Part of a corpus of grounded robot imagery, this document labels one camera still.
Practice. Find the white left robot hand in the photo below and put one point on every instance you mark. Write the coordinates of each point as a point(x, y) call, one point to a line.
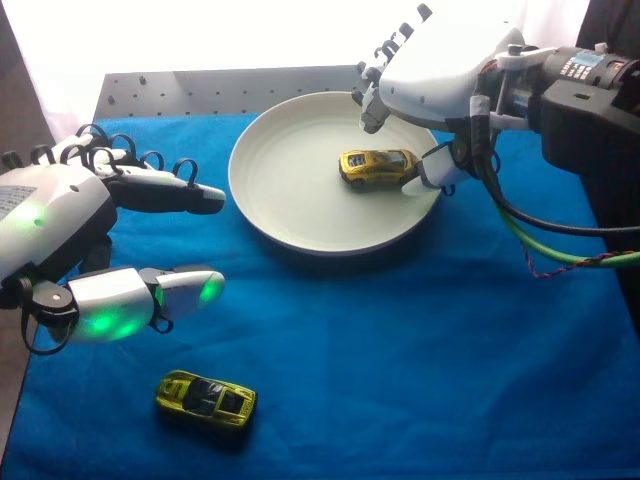
point(50, 215)

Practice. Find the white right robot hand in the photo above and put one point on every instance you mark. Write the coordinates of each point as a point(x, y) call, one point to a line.
point(435, 75)

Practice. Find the yellow toy car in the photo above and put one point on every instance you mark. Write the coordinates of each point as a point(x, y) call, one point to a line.
point(377, 167)

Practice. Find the green toy car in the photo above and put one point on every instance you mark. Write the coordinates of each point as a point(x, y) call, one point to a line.
point(207, 397)

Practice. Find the white round plate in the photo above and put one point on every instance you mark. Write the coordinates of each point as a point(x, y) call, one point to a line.
point(300, 200)

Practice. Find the black curtain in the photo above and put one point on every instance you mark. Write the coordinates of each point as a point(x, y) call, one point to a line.
point(610, 25)

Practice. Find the white backdrop curtain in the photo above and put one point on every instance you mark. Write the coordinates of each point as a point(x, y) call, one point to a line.
point(225, 30)

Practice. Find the blue table cloth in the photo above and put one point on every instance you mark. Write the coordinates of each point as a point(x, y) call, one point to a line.
point(375, 375)

